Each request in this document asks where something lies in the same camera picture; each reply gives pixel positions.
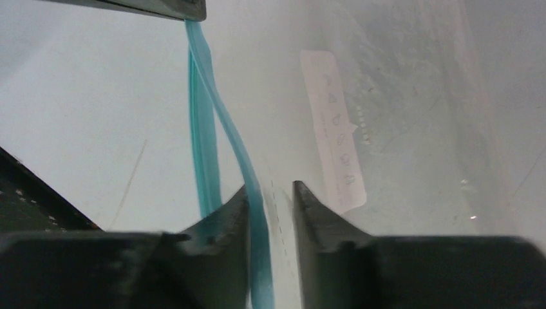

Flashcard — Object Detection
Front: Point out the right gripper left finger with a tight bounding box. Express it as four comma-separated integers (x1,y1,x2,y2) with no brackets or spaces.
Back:
1,190,249,308

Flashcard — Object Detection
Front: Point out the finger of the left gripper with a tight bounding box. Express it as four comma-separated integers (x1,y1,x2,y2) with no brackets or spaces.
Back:
47,0,207,22

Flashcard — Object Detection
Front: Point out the clear zip top bag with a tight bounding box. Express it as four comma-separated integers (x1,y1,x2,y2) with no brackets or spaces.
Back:
185,1,520,308

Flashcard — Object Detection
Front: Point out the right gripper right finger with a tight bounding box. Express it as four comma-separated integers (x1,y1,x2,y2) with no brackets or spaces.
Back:
292,181,545,308

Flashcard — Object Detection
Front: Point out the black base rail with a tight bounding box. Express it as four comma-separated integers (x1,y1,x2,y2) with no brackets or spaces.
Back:
1,149,100,232

